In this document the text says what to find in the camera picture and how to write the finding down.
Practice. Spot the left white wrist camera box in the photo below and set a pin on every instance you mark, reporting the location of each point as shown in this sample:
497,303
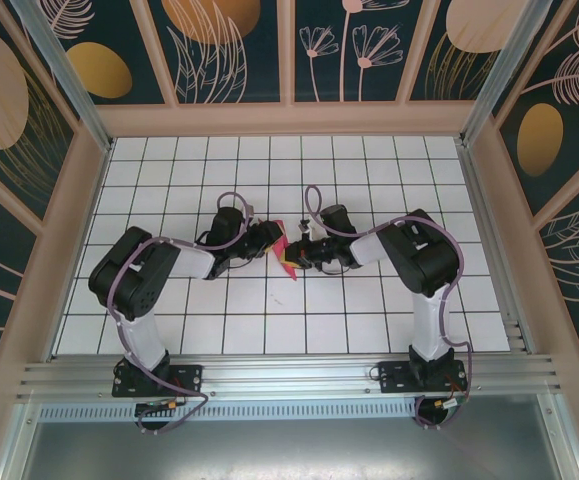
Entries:
251,210

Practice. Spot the aluminium frame post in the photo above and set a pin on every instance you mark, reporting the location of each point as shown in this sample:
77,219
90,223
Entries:
504,75
69,85

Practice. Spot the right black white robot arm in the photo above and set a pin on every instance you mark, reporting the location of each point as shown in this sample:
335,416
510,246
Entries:
421,255

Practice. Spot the long aluminium mounting rail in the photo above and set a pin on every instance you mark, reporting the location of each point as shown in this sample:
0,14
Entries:
289,375

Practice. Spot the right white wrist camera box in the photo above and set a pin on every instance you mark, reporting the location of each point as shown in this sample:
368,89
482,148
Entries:
310,230

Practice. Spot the grey sheet metal tray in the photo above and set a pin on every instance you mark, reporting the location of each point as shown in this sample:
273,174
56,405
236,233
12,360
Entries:
289,450

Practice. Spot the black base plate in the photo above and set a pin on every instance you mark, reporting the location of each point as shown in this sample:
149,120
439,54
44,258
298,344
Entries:
394,377
191,375

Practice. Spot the right aluminium frame post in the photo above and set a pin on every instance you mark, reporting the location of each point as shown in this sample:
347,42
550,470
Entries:
504,75

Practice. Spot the small black controller board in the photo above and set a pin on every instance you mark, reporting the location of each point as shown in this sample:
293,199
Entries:
151,406

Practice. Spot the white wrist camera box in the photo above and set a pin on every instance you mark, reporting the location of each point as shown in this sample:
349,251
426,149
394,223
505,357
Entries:
251,210
310,230

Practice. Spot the aluminium side rail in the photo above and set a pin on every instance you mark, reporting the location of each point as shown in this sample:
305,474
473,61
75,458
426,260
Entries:
476,200

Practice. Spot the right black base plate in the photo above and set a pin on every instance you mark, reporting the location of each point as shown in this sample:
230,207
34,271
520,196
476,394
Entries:
394,377

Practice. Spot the left aluminium frame post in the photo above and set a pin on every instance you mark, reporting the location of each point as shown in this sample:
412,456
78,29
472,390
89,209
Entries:
69,85

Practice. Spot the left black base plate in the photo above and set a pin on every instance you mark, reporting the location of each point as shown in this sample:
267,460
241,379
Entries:
191,375

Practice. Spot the pink square paper sheet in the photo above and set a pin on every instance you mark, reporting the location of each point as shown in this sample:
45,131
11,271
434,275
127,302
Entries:
289,271

